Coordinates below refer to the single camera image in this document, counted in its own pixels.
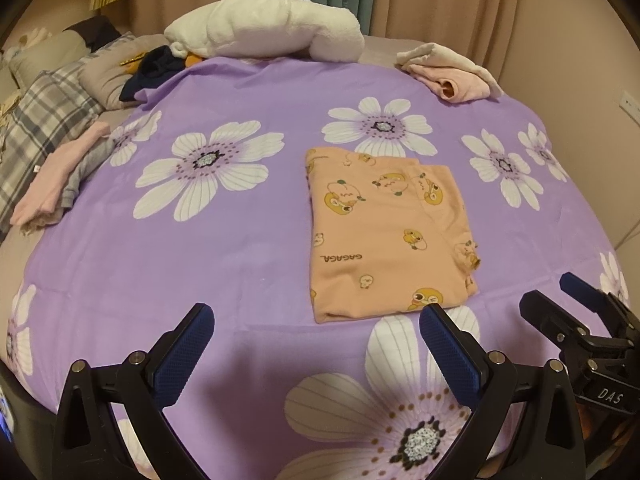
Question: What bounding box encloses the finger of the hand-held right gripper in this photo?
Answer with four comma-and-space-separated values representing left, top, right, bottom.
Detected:
559, 271, 640, 333
519, 290, 626, 366

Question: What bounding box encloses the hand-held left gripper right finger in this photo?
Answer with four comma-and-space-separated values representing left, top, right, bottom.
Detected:
419, 304, 583, 480

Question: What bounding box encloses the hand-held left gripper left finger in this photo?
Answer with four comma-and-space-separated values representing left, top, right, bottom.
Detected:
51, 302, 216, 480

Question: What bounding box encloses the orange cartoon print shirt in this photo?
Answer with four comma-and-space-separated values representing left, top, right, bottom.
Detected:
305, 147, 481, 323

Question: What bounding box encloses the pink and cream clothes pile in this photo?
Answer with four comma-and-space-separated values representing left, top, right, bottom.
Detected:
395, 42, 503, 98

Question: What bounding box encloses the purple floral bedsheet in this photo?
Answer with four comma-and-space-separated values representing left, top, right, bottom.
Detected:
0, 55, 632, 480

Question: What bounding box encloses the grey garment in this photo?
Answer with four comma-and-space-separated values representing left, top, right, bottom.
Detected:
60, 135, 118, 211

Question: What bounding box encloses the light pink garment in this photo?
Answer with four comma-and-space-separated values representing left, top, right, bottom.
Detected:
10, 120, 111, 226

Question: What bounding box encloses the pink folded garment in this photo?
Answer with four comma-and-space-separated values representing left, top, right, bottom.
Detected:
410, 62, 493, 102

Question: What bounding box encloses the plaid grey pillow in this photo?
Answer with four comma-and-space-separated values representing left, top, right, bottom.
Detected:
0, 60, 103, 216

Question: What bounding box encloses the dark navy cloth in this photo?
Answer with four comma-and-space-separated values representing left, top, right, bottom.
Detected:
119, 46, 173, 103

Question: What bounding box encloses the beige and brown pillow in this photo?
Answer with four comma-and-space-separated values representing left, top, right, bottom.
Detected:
10, 15, 123, 91

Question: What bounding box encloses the white fluffy blanket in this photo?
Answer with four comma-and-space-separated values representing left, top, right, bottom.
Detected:
164, 0, 365, 63

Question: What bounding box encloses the white plush toy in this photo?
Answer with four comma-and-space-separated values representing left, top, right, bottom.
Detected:
2, 27, 51, 61

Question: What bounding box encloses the white wall power strip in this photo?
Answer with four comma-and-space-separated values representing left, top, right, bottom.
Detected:
619, 89, 640, 123

